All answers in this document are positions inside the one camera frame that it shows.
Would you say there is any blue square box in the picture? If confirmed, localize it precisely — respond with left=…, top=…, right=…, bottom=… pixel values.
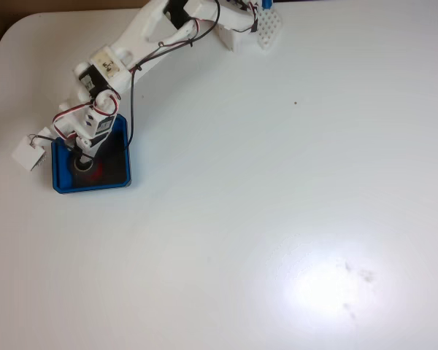
left=50, top=113, right=133, bottom=195

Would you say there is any white perforated base plate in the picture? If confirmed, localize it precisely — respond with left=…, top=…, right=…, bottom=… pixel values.
left=255, top=7, right=285, bottom=53

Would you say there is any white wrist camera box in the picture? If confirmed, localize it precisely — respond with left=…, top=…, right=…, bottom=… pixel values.
left=11, top=133, right=47, bottom=173

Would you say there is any red white servo cable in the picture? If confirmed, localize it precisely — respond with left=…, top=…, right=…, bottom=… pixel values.
left=53, top=90, right=121, bottom=127

